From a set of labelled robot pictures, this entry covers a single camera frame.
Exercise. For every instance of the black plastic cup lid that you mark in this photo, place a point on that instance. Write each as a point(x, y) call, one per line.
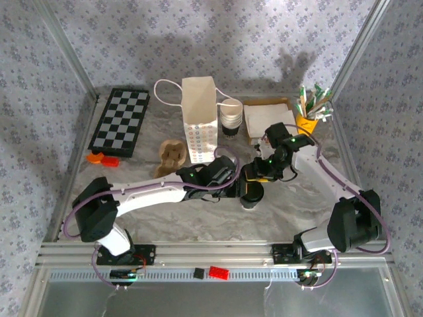
point(253, 195)

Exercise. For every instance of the brown cardboard cup carrier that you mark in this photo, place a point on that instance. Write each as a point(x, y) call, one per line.
point(170, 155)

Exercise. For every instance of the white printed paper bag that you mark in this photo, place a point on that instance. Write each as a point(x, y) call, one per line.
point(200, 132)

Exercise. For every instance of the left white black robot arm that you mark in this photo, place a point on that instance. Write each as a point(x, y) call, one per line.
point(148, 195)

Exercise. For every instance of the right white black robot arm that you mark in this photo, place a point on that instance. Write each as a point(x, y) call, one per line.
point(330, 178)

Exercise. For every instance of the brown cardboard napkin box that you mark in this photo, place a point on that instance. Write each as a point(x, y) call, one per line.
point(249, 138)

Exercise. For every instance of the stack of white napkins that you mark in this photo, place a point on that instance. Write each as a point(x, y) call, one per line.
point(264, 115)

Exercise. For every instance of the stack of white paper cups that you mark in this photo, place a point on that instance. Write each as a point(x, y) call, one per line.
point(231, 122)

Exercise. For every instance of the red toy brick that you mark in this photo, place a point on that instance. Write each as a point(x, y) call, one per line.
point(219, 273)

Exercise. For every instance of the small black square block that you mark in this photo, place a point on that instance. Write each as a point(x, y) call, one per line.
point(199, 273)

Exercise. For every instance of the red plastic piece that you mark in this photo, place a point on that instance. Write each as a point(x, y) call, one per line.
point(110, 162)

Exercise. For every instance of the right circuit board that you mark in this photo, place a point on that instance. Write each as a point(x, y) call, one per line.
point(309, 274)

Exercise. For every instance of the circuit board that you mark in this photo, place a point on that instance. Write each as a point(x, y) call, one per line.
point(309, 274)
point(125, 274)

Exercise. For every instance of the grey metal panel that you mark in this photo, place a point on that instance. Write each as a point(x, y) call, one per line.
point(211, 300)

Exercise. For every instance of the black grey chessboard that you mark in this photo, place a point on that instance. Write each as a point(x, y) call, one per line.
point(120, 119)

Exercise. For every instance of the orange plastic piece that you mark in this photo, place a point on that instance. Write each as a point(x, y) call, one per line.
point(94, 158)

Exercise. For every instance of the left circuit board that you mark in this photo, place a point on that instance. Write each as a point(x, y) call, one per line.
point(125, 274)

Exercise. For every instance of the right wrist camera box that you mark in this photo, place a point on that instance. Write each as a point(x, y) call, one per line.
point(263, 147)

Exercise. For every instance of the aluminium front rail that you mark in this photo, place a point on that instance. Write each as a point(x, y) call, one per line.
point(211, 254)

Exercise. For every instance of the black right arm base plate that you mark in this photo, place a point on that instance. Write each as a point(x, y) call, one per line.
point(281, 254)

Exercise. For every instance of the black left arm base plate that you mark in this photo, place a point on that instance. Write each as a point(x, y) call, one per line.
point(147, 254)

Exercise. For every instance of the aluminium frame post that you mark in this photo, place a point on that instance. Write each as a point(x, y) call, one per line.
point(71, 56)
point(360, 46)

